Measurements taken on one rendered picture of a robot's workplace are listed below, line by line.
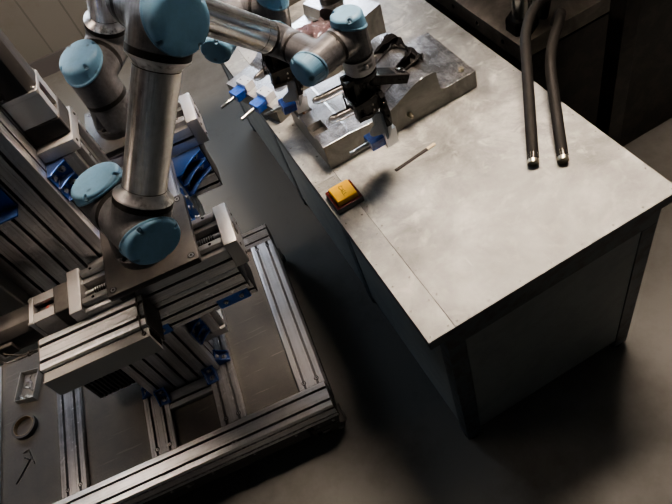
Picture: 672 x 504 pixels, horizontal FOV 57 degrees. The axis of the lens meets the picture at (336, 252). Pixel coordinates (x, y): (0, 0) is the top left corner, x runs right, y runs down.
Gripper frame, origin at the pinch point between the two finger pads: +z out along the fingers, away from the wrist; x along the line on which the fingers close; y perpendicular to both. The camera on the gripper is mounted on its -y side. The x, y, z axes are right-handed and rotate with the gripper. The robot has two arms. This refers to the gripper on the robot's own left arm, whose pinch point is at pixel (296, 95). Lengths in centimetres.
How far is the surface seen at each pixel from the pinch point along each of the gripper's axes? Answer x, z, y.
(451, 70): 14.2, 1.0, -43.5
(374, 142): 31.6, -4.9, -7.7
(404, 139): 24.0, 8.6, -21.7
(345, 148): 19.7, 6.8, -4.9
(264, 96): -14.4, 9.1, 5.3
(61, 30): -252, 115, 59
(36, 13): -255, 101, 67
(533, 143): 51, -2, -44
